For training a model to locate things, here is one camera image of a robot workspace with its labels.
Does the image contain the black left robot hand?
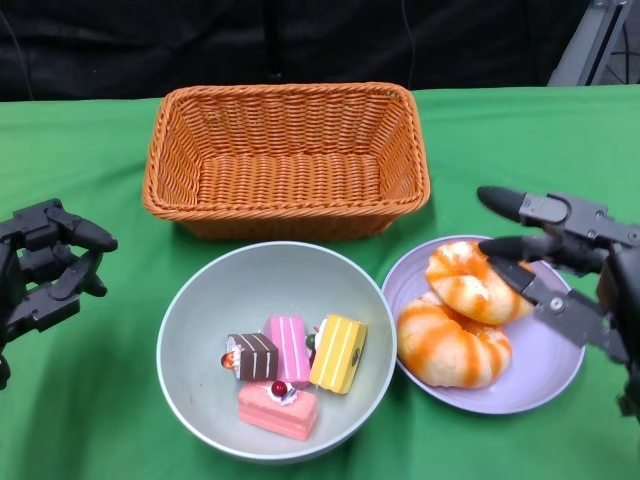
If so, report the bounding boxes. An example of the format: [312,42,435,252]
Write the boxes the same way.
[0,198,119,391]

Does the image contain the orange wicker basket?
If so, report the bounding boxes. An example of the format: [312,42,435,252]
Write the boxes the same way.
[142,82,432,240]

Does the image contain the yellow layered cake slice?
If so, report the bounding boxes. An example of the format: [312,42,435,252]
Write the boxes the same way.
[308,313,369,396]

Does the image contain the black backdrop curtain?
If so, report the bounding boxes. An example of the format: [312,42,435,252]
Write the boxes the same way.
[0,0,596,101]

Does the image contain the orange striped bread roll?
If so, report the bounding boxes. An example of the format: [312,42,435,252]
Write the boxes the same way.
[425,239,535,325]
[397,298,512,389]

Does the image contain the pink striped cake slice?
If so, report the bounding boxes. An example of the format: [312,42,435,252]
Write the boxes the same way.
[263,314,314,385]

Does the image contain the aluminium frame post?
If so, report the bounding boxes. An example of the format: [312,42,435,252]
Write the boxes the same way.
[547,0,631,87]

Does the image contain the pale grey-green bowl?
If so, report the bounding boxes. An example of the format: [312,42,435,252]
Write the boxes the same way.
[155,241,399,465]

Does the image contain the green tablecloth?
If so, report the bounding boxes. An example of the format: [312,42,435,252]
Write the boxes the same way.
[0,84,640,480]

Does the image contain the salmon cake with cherry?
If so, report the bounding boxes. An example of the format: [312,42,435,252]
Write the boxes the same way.
[237,379,320,442]

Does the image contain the lavender round plate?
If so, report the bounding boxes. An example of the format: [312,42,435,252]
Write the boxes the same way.
[381,234,586,415]

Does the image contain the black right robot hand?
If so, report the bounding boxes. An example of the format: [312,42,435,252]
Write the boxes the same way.
[477,185,640,416]

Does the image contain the brown chocolate cake slice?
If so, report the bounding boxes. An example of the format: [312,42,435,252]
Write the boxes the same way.
[219,332,280,381]

